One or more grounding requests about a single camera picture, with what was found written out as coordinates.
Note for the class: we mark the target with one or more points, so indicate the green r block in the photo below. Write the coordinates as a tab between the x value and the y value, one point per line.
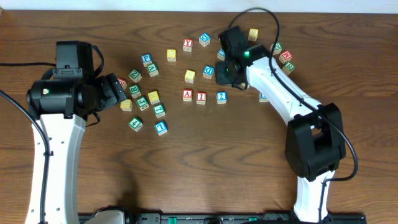
288	68
135	91

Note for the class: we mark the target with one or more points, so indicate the blue P block left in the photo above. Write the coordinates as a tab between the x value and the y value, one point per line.
146	59

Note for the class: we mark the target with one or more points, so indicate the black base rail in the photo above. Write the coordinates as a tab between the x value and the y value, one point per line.
271	217

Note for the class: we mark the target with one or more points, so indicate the green V block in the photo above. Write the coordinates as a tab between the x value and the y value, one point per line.
152	69

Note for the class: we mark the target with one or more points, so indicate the green J block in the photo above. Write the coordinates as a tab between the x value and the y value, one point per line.
142	103

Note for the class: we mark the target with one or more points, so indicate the yellow block far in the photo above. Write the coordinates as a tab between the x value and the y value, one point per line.
253	34

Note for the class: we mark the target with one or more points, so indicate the green R block right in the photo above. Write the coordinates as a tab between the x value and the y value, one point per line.
288	68

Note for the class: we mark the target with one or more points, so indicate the red I block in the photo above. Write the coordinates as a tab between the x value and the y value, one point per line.
201	98

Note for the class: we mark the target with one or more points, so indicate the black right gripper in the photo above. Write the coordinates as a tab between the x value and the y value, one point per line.
219	76

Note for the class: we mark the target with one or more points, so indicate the green 4 block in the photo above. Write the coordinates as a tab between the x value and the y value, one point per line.
135	124

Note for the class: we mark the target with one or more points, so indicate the green L block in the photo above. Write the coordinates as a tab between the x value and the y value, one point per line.
159	110

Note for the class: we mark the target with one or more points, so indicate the blue 5 block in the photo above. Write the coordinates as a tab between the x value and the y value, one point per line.
262	98

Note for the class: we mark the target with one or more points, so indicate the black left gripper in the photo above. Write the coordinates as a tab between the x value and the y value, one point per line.
109	97

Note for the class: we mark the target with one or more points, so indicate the green N block right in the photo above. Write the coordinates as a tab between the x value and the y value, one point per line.
277	48

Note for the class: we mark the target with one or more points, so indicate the red U block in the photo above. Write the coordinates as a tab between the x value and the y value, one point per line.
123	83

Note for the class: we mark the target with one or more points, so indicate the blue J block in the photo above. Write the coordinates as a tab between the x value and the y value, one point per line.
221	54

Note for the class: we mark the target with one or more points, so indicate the green n block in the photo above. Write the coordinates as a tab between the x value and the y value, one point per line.
277	48
135	75

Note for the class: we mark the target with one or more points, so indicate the red A block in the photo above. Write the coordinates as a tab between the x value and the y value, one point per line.
187	95

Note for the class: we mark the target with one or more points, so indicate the yellow K block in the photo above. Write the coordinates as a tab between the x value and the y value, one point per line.
153	97

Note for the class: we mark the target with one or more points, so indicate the red M block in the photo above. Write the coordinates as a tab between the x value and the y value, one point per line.
285	57

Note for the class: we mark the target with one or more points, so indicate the yellow S block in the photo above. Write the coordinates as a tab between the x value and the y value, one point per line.
189	76

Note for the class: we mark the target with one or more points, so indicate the yellow O block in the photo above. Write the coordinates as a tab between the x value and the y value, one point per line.
171	55

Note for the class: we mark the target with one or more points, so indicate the red Y block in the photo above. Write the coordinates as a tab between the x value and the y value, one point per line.
187	45

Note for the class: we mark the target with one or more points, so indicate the yellow G block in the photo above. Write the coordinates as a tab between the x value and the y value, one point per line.
126	105

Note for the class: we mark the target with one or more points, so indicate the blue D block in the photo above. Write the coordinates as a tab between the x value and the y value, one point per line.
208	72

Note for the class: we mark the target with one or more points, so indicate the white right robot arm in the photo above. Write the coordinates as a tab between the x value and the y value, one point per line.
313	149

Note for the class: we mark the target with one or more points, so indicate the blue 2 block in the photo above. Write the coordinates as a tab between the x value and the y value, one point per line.
221	97

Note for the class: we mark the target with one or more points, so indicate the blue T block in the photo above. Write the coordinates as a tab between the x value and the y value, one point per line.
161	128

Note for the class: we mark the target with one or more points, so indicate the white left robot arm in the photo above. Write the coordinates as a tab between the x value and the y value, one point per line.
60	104

